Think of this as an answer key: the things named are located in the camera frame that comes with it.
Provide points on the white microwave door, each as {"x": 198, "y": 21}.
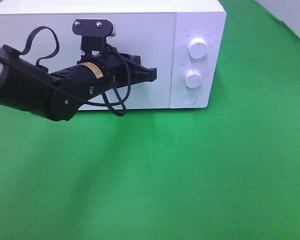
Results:
{"x": 147, "y": 35}

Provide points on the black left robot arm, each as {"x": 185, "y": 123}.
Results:
{"x": 26, "y": 87}

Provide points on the white dial knob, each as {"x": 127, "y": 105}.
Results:
{"x": 197, "y": 47}
{"x": 193, "y": 79}

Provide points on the round white door button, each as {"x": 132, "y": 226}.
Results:
{"x": 189, "y": 99}

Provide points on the green table cloth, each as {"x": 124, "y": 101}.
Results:
{"x": 230, "y": 171}

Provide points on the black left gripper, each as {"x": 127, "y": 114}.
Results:
{"x": 96, "y": 75}

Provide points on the white microwave oven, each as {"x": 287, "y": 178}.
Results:
{"x": 193, "y": 18}

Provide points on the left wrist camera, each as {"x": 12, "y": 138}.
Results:
{"x": 94, "y": 33}

